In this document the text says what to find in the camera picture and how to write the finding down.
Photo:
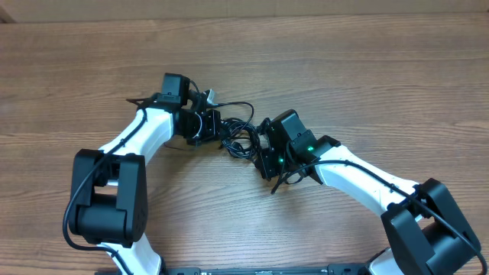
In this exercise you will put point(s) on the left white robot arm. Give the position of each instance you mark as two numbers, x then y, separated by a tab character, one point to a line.
108	206

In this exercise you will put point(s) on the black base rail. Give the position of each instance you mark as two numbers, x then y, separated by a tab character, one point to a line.
331	269

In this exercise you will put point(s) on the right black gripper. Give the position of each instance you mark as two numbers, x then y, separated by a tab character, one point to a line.
264	164

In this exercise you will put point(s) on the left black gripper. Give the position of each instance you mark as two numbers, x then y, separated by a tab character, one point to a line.
212	125

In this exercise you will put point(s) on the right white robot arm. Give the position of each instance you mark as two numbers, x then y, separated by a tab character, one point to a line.
426	230

